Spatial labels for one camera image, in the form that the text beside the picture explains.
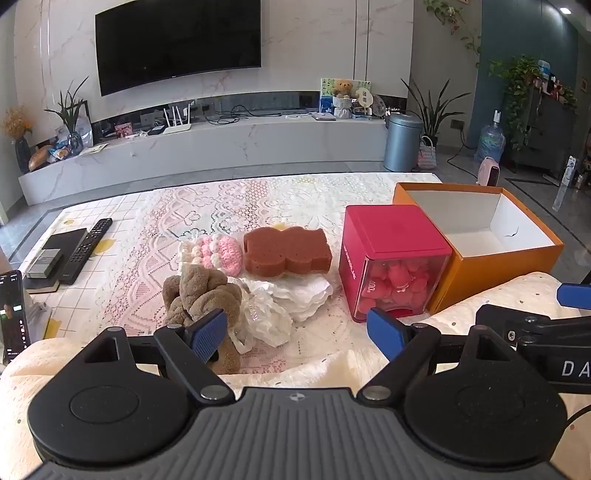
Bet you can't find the plant in glass vase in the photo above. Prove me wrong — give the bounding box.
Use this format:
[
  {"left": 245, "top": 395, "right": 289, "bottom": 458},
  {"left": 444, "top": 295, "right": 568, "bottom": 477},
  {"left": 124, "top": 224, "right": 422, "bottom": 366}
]
[{"left": 46, "top": 77, "right": 88, "bottom": 156}]

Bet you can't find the woven small basket bag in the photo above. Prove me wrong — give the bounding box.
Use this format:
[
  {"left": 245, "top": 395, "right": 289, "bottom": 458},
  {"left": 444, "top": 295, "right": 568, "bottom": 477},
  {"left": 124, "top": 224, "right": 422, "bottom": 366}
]
[{"left": 417, "top": 135, "right": 437, "bottom": 170}]

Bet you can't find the black television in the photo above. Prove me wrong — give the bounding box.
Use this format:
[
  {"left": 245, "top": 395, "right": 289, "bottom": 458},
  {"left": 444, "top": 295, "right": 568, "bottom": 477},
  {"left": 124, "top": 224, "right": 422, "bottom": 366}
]
[{"left": 95, "top": 0, "right": 262, "bottom": 96}]

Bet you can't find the lace table cloth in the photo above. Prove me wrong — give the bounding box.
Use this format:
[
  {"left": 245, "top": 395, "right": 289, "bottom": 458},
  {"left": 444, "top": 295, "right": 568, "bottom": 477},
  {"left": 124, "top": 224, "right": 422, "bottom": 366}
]
[{"left": 13, "top": 172, "right": 445, "bottom": 375}]

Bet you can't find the smartphone on stand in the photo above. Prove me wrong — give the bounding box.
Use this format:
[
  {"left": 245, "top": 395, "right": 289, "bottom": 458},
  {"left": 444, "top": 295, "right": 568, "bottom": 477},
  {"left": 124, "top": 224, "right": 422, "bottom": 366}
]
[{"left": 0, "top": 270, "right": 31, "bottom": 365}]

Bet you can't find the white marble tv console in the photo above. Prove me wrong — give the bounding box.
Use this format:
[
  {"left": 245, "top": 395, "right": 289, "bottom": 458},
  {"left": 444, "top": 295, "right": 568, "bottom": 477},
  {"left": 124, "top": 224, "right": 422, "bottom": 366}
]
[{"left": 19, "top": 115, "right": 387, "bottom": 205}]

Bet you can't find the brown sponge block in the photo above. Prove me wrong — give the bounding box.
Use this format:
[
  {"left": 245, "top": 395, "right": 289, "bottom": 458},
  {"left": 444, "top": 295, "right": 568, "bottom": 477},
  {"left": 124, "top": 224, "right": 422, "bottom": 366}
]
[{"left": 242, "top": 226, "right": 332, "bottom": 278}]

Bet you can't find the green potted plant by bin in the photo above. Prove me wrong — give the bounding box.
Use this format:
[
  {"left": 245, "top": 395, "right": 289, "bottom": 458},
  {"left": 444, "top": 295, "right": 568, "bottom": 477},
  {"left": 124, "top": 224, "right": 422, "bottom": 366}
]
[{"left": 402, "top": 79, "right": 471, "bottom": 147}]

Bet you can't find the pink small heater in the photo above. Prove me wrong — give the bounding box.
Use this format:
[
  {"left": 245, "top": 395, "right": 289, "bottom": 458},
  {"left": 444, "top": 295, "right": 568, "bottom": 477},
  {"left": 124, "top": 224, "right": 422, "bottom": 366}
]
[{"left": 477, "top": 156, "right": 500, "bottom": 187}]

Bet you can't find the yellow dried flowers vase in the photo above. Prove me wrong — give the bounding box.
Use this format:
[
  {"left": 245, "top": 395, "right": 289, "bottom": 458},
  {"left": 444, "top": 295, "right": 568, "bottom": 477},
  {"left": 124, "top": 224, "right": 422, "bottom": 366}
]
[{"left": 1, "top": 105, "right": 32, "bottom": 174}]

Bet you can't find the grey metal trash bin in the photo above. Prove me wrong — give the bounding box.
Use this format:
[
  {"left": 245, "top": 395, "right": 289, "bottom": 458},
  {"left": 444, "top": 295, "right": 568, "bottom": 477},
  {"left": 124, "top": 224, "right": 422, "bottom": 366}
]
[{"left": 384, "top": 112, "right": 423, "bottom": 172}]

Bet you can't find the black book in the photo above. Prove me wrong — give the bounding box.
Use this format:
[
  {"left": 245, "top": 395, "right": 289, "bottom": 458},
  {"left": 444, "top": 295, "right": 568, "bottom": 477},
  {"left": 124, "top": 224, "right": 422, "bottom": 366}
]
[{"left": 23, "top": 228, "right": 87, "bottom": 294}]

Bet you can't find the dark cabinet with plants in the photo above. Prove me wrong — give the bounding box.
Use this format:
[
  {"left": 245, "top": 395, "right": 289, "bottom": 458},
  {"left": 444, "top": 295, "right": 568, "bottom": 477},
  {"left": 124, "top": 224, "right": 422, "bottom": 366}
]
[{"left": 505, "top": 79, "right": 577, "bottom": 178}]

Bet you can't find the brown plush towel toy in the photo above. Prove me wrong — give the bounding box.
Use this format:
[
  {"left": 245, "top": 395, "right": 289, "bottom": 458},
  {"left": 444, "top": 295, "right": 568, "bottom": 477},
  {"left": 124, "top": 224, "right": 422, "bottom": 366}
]
[{"left": 162, "top": 264, "right": 242, "bottom": 375}]

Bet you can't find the pink white crochet item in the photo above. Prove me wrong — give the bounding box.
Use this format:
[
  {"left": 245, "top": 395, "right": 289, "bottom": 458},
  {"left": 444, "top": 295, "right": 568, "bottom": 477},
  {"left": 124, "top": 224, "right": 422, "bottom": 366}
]
[{"left": 178, "top": 234, "right": 242, "bottom": 277}]

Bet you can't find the water jug with pump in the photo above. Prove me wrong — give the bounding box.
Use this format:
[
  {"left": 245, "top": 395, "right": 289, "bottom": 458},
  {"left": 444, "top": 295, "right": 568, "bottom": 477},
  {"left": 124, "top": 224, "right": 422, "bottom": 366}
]
[{"left": 474, "top": 110, "right": 506, "bottom": 163}]

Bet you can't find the black remote control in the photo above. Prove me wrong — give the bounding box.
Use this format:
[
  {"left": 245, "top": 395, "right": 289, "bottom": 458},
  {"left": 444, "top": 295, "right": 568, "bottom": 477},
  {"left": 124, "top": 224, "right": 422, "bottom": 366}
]
[{"left": 59, "top": 218, "right": 113, "bottom": 285}]

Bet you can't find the white wifi router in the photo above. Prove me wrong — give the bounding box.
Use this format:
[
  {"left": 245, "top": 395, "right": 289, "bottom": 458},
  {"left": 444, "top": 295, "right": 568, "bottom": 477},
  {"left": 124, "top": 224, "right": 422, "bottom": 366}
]
[{"left": 163, "top": 104, "right": 191, "bottom": 135}]

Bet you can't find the small grey box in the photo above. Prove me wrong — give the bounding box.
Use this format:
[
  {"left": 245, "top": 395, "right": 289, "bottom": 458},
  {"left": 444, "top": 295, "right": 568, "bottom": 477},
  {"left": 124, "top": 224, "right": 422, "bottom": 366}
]
[{"left": 26, "top": 249, "right": 62, "bottom": 279}]

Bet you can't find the orange cardboard box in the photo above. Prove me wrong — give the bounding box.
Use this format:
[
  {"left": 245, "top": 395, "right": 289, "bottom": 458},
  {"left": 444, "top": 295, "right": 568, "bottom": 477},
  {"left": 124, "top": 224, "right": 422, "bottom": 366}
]
[{"left": 393, "top": 182, "right": 564, "bottom": 314}]

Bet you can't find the small teddy bear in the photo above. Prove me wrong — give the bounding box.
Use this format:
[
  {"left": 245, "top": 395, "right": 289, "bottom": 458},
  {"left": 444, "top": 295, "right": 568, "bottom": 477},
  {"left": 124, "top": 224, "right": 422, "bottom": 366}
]
[{"left": 332, "top": 79, "right": 353, "bottom": 98}]

